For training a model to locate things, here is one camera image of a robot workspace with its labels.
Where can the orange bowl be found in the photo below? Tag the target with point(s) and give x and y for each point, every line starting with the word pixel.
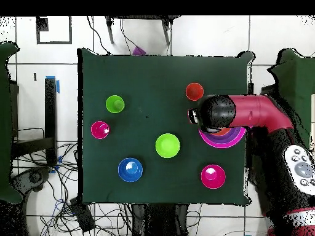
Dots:
pixel 222 133

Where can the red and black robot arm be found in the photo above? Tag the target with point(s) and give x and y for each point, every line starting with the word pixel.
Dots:
pixel 258 110

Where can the green cloth covered table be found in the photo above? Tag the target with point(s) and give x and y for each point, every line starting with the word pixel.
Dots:
pixel 5 123
pixel 297 78

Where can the small purple object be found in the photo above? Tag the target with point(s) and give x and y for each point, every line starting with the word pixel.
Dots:
pixel 138 51

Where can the dark grey pedestal leg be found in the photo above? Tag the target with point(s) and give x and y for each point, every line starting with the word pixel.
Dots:
pixel 34 177

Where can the green bowl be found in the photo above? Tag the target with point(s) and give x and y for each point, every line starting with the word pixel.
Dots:
pixel 167 146

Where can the pinkish red cup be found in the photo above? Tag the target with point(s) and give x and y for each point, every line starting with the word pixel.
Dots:
pixel 98 131

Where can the black square frame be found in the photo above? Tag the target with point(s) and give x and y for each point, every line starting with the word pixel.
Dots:
pixel 54 43

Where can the small pinkish red bowl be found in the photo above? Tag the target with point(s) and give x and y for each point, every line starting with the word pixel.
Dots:
pixel 214 181

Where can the black metal stand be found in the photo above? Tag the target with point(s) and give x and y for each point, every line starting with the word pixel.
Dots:
pixel 50 110
pixel 267 89

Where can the large pink bowl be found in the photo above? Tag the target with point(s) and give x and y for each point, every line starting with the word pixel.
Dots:
pixel 221 146

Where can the black camera tripod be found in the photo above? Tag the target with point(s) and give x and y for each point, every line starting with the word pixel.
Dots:
pixel 110 32

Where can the dark green tablecloth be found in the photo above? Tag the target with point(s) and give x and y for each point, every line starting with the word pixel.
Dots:
pixel 123 73

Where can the green cup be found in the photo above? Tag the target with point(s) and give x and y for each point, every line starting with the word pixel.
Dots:
pixel 112 102

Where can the orange cup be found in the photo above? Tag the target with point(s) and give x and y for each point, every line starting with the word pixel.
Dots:
pixel 193 91

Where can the black power brick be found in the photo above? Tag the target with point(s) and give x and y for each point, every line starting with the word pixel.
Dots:
pixel 82 216

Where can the dark blue bowl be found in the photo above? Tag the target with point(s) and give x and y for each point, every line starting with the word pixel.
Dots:
pixel 130 174

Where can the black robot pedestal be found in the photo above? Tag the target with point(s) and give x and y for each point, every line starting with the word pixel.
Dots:
pixel 160 221

